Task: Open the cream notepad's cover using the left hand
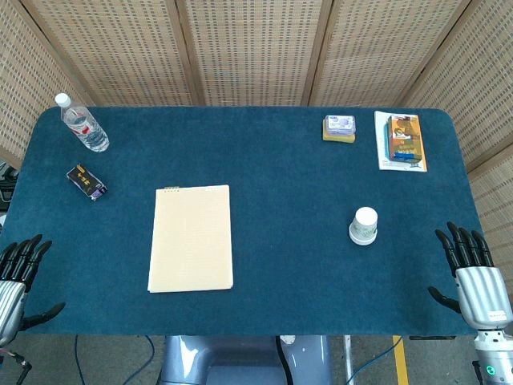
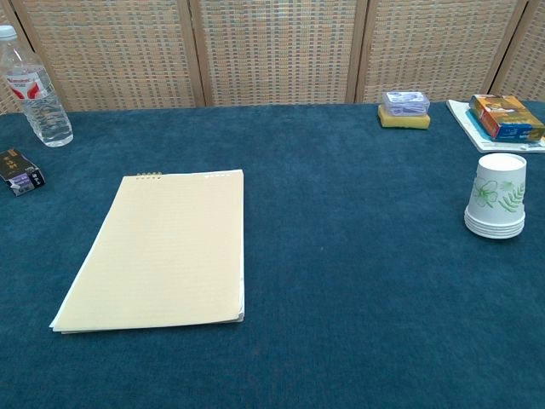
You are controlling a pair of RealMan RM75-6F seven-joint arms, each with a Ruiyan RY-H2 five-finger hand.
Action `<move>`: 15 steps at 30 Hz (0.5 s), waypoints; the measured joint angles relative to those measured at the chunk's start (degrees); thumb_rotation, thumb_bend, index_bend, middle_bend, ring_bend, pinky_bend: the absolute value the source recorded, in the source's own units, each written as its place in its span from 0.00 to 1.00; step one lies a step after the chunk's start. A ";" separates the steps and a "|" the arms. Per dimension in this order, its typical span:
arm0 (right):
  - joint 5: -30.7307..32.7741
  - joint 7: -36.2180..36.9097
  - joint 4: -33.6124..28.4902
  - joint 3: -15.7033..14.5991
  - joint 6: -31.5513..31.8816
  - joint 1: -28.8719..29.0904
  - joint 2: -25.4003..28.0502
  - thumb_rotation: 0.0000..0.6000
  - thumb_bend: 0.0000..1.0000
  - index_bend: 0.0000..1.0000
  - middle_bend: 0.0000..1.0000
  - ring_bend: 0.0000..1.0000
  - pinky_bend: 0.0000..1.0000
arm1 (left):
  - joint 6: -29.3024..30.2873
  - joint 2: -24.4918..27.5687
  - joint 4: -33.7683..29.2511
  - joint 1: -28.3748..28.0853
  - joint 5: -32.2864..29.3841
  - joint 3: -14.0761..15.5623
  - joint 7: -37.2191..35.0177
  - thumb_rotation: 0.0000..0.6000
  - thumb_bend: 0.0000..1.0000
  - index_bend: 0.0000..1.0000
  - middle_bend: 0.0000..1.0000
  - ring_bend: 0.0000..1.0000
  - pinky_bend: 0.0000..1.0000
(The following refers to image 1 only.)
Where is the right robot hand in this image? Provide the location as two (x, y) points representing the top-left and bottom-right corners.
(427, 221), (513, 331)

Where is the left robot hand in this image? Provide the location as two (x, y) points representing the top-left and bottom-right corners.
(0, 234), (67, 347)

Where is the cream paper notepad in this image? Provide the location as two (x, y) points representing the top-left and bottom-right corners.
(147, 184), (234, 294)

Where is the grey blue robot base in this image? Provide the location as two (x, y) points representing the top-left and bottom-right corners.
(158, 334), (333, 385)

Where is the yellow floor tape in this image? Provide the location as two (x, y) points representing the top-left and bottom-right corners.
(392, 335), (410, 385)

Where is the white paper cup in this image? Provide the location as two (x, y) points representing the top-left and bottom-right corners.
(348, 206), (379, 246)

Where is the small black box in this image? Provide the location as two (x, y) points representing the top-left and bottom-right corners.
(66, 164), (108, 202)

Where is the white orange booklet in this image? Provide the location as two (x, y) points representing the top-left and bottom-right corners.
(374, 110), (428, 172)

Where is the silver table leg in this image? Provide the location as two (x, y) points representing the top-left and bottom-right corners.
(342, 335), (355, 385)

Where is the orange carton box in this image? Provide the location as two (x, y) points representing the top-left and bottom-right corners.
(383, 114), (424, 164)

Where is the clear plastic water bottle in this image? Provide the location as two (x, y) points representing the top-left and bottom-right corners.
(55, 92), (111, 153)

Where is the yellow sponge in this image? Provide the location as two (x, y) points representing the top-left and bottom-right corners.
(321, 120), (357, 144)

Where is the purple tissue pack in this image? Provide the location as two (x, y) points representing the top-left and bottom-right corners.
(325, 114), (357, 136)

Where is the blue table mat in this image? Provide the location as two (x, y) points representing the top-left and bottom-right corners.
(0, 105), (483, 337)

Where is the woven bamboo folding screen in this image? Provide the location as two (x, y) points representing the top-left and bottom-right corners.
(0, 0), (513, 298)

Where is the blue floor cable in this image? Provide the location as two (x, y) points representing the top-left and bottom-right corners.
(119, 335), (156, 385)

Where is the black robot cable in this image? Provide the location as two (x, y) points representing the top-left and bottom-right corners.
(273, 335), (293, 385)

